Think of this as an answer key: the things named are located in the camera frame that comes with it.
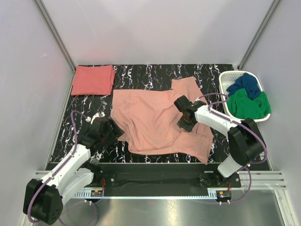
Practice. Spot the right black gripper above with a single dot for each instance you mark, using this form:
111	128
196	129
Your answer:
181	124

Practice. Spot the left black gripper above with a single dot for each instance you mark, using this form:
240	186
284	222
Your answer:
115	133

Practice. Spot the pink t shirt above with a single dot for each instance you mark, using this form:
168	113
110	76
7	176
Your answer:
149	121

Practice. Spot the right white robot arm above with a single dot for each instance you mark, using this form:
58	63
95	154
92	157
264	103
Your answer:
245	140

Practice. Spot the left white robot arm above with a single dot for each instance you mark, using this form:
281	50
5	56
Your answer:
44	198

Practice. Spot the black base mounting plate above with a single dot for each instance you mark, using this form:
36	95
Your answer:
169	177

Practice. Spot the green t shirt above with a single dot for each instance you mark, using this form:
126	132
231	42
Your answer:
242	107

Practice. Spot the white plastic laundry basket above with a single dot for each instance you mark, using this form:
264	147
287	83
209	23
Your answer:
228	78

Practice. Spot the folded red t shirt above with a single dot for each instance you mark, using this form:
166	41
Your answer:
95	80

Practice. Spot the blue t shirt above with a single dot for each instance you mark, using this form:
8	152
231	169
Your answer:
247	82

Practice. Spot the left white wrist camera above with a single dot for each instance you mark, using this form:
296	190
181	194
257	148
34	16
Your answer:
98	117

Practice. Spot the white slotted cable duct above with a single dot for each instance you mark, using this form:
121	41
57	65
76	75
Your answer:
202	194

